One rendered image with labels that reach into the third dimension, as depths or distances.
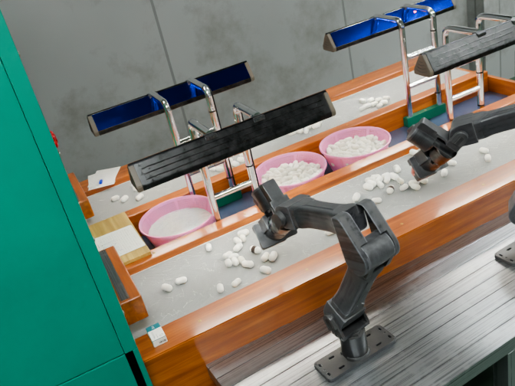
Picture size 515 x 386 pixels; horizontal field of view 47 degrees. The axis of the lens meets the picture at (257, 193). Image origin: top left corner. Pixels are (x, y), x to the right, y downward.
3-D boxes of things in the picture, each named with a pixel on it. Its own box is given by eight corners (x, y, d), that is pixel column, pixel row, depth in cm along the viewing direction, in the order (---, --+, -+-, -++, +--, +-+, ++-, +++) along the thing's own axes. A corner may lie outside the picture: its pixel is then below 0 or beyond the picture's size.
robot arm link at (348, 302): (321, 314, 139) (352, 238, 113) (342, 300, 141) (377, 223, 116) (338, 335, 136) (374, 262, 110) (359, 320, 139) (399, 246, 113)
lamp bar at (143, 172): (336, 115, 174) (333, 92, 171) (138, 194, 155) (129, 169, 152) (323, 109, 181) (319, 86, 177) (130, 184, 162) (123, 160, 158)
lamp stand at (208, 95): (242, 197, 220) (214, 83, 199) (194, 218, 214) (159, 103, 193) (223, 181, 236) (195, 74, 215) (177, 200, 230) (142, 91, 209)
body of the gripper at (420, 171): (405, 161, 164) (417, 151, 157) (434, 148, 167) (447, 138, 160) (417, 181, 163) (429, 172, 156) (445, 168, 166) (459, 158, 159)
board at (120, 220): (151, 254, 181) (150, 250, 180) (104, 274, 176) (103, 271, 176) (125, 214, 208) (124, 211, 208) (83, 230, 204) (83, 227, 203)
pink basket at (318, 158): (345, 180, 215) (341, 157, 211) (300, 216, 200) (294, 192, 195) (290, 168, 233) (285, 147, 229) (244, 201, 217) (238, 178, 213)
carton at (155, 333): (168, 341, 144) (165, 335, 143) (154, 348, 142) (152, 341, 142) (160, 328, 149) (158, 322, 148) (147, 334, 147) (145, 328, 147)
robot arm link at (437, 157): (419, 155, 158) (431, 146, 152) (428, 140, 160) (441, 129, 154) (441, 170, 158) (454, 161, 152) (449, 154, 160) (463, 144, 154)
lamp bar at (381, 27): (457, 8, 250) (456, -9, 247) (333, 53, 231) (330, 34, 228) (444, 7, 257) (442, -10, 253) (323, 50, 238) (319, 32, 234)
